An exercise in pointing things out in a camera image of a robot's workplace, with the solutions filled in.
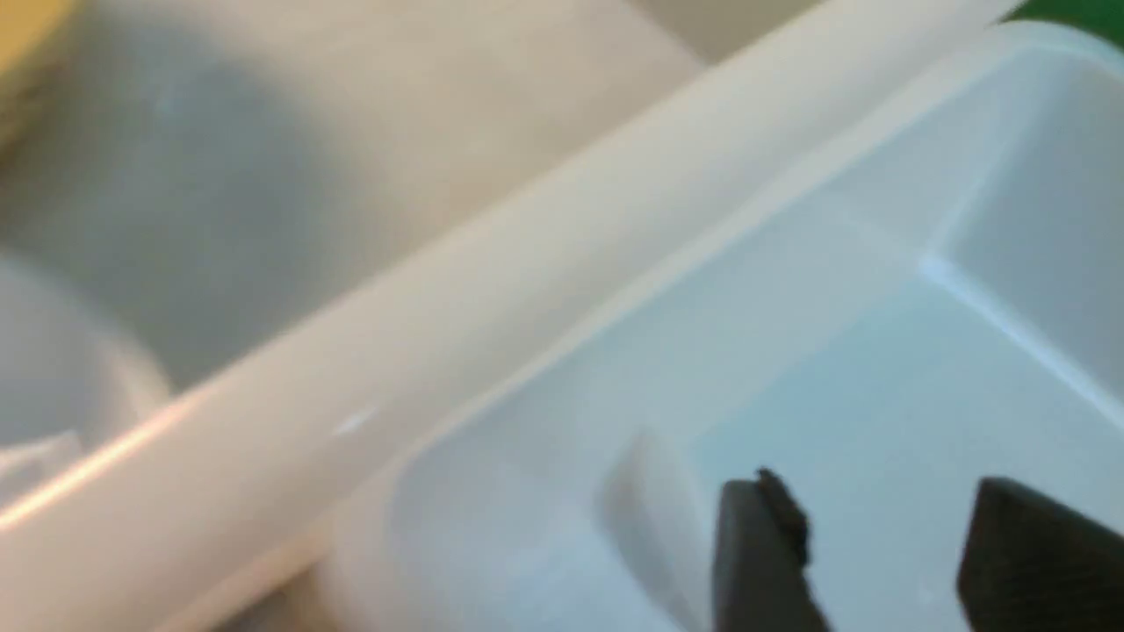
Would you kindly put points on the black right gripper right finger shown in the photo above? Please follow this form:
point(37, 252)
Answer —
point(1031, 563)

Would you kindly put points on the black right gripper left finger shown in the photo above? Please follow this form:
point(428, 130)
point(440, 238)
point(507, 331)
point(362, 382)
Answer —
point(762, 548)

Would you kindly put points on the yellow noodle bowl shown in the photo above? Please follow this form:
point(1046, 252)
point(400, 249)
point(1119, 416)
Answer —
point(27, 26)

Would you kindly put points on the large white plastic tub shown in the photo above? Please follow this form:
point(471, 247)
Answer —
point(212, 172)

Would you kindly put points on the green backdrop cloth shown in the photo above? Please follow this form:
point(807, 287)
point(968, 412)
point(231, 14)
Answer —
point(1101, 18)

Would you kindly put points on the small white plastic bin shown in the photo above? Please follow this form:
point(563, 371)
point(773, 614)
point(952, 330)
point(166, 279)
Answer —
point(931, 300)

